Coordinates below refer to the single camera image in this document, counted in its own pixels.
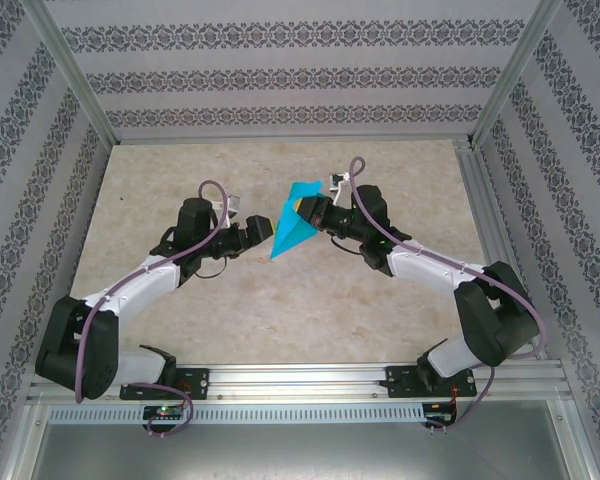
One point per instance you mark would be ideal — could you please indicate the turquoise cloth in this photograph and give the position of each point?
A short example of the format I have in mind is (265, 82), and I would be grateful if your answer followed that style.
(287, 235)

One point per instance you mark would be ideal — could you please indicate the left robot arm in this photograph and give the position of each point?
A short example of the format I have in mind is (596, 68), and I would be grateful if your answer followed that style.
(145, 280)

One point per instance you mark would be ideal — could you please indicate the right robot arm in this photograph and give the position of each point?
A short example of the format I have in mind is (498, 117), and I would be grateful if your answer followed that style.
(420, 262)

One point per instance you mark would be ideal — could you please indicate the small controller circuit board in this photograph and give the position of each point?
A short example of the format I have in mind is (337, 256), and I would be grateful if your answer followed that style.
(437, 407)
(165, 412)

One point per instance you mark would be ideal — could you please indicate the thin aluminium frame bar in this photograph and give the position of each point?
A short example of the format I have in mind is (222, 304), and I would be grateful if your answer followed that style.
(290, 140)

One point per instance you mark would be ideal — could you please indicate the aluminium side rail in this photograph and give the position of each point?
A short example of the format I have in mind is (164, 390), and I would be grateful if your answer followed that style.
(487, 225)

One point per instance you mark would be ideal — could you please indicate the long aluminium mounting rail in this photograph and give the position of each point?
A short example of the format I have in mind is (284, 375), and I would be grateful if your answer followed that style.
(300, 380)

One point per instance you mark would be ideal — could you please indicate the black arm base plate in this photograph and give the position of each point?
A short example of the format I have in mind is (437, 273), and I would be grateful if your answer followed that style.
(197, 382)
(397, 382)

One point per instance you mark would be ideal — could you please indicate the aluminium frame post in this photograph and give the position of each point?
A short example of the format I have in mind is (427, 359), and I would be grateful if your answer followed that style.
(516, 65)
(70, 65)

